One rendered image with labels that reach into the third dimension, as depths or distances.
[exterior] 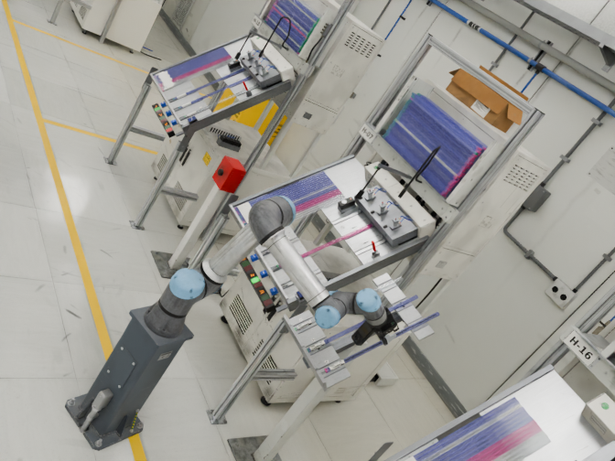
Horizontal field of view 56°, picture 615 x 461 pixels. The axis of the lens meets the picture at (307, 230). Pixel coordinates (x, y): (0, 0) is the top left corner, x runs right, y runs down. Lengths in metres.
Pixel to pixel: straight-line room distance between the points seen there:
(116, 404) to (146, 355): 0.27
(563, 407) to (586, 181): 2.01
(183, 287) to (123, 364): 0.41
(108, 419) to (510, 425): 1.48
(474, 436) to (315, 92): 2.35
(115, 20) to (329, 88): 3.41
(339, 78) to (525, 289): 1.81
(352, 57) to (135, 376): 2.37
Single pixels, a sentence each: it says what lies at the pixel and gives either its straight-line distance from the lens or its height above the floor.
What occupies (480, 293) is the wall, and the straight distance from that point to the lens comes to 4.16.
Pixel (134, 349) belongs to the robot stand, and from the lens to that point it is 2.26.
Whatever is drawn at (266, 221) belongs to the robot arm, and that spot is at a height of 1.15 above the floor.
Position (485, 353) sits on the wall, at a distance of 4.12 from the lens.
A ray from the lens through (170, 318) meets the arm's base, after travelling 2.15.
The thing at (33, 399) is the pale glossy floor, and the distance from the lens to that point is 2.57.
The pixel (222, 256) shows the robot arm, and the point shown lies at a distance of 2.14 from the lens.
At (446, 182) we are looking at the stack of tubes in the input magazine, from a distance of 2.59.
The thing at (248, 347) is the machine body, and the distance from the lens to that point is 3.14.
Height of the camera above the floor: 1.90
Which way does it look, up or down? 22 degrees down
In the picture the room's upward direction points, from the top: 35 degrees clockwise
